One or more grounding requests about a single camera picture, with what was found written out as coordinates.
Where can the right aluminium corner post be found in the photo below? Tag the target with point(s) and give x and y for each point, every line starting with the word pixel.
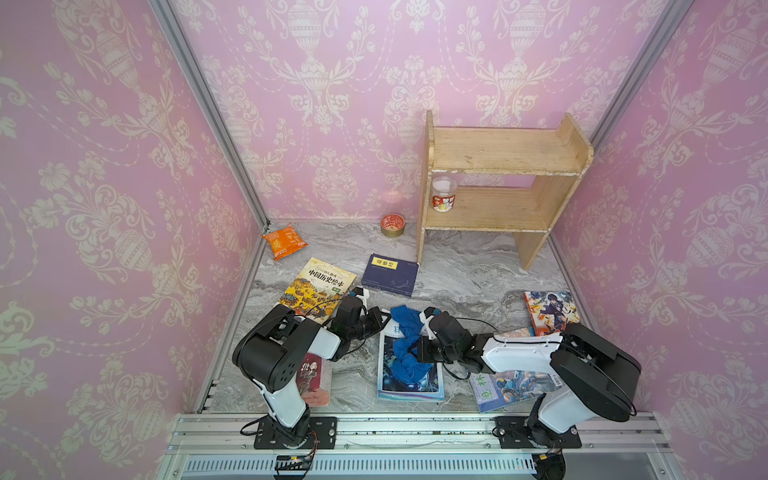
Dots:
pixel 630 41

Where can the Hamlet purple red book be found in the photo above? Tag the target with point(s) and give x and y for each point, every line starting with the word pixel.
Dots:
pixel 314 379

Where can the wooden two-tier shelf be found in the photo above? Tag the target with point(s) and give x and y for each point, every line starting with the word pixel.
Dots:
pixel 517 181

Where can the colourful sunflower magazine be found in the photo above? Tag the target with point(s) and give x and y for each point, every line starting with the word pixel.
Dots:
pixel 502 389

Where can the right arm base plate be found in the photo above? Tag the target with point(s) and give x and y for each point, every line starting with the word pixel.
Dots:
pixel 513 432

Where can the aluminium front rail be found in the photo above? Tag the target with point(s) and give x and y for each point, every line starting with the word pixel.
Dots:
pixel 417 446

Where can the blue cloth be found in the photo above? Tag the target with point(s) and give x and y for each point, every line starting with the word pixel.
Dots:
pixel 406 368

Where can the aluminium corner post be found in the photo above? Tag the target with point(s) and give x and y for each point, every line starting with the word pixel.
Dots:
pixel 630 41
pixel 194 74

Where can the red manga comic book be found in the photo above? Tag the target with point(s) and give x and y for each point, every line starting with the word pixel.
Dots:
pixel 550 312

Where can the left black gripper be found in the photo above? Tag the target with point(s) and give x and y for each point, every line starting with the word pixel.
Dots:
pixel 375 315

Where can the orange snack bag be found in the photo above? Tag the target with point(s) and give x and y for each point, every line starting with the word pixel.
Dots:
pixel 284 242

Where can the white red cup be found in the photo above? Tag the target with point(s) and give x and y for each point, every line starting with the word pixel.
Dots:
pixel 443 192

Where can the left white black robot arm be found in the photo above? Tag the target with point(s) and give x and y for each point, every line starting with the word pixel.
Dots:
pixel 271 353

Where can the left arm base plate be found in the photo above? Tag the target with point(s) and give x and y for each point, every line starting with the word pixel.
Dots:
pixel 321 432

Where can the dark blue book yellow label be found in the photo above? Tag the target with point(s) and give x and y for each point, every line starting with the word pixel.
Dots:
pixel 390 274

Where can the left aluminium corner post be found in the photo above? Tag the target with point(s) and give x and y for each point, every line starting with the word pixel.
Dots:
pixel 194 74

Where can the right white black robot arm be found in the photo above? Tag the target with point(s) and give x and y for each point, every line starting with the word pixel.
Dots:
pixel 598 378

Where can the yellow history picture book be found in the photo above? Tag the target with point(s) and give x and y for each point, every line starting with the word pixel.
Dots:
pixel 316 292

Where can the white science magazine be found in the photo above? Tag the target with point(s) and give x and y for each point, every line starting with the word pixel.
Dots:
pixel 430 388

